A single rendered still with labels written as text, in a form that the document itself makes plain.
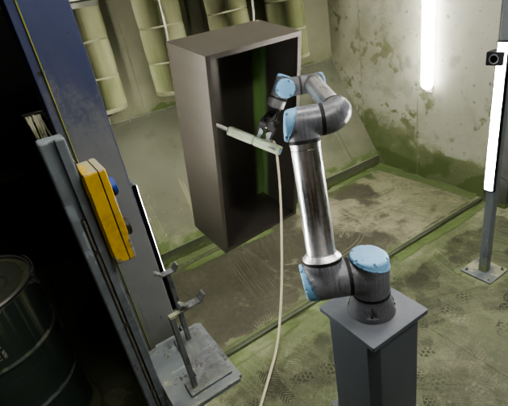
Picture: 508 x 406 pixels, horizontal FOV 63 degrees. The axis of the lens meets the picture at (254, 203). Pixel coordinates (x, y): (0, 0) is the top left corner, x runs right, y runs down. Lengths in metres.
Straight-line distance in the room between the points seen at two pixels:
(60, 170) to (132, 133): 2.50
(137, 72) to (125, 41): 0.24
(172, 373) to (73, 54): 1.09
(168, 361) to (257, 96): 1.74
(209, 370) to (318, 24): 3.63
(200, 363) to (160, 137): 2.40
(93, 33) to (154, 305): 1.90
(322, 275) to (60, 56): 1.16
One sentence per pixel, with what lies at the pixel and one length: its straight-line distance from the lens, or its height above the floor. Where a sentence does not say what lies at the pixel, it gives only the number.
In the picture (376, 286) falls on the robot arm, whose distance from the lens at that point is 1.65.
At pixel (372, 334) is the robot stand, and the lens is 1.71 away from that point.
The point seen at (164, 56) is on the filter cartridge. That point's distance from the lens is 3.25.
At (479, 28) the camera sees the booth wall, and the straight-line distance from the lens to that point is 3.56.
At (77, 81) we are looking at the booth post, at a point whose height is 1.69.
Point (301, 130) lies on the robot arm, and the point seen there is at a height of 1.40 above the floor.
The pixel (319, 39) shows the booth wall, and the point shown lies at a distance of 4.48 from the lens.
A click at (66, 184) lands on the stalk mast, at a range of 1.09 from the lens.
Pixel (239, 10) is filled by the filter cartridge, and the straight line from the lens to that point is 3.49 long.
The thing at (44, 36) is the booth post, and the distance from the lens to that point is 1.53.
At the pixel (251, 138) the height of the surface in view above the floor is 1.18.
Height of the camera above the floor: 1.87
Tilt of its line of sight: 27 degrees down
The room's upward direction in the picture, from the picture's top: 11 degrees counter-clockwise
